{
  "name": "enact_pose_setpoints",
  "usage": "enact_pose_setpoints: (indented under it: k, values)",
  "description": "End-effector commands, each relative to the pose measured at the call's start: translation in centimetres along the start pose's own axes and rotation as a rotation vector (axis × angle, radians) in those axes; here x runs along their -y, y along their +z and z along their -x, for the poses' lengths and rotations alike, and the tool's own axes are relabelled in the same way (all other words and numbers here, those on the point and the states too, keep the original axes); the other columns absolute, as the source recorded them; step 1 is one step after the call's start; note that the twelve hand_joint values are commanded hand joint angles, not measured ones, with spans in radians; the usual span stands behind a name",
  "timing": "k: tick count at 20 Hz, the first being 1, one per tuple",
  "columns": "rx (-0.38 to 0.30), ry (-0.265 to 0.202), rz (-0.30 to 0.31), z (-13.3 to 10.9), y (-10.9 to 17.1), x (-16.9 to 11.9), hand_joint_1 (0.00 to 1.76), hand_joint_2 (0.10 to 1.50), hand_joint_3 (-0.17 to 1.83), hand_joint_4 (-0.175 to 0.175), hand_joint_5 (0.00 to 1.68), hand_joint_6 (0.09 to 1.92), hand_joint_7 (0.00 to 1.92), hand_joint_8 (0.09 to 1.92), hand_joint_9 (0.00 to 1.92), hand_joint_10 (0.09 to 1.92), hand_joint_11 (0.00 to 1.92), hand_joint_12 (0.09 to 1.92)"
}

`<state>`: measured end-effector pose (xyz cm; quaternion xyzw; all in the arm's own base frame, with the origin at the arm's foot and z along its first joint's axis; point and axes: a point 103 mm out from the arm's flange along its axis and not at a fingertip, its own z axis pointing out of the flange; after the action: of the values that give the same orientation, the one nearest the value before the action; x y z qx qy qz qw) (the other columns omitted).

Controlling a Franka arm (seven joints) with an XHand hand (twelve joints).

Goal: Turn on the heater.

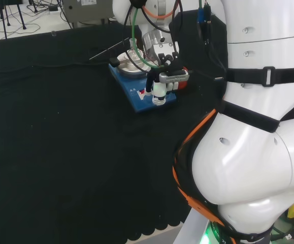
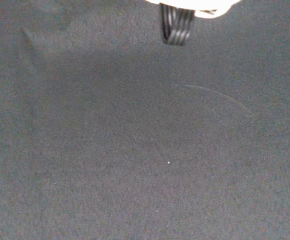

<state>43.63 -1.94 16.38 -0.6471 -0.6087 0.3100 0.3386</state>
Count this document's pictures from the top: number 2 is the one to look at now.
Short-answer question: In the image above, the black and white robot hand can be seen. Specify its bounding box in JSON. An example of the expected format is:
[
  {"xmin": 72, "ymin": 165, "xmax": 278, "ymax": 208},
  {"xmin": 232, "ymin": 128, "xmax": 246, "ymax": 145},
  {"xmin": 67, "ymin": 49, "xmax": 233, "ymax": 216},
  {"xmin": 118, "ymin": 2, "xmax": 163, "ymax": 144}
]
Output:
[{"xmin": 144, "ymin": 0, "xmax": 242, "ymax": 47}]

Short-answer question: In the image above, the black bench cloth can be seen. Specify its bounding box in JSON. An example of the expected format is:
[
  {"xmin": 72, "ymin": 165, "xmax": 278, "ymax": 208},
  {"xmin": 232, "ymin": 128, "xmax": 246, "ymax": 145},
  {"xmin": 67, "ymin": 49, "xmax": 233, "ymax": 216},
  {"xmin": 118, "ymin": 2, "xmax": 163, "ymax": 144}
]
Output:
[{"xmin": 0, "ymin": 0, "xmax": 290, "ymax": 240}]

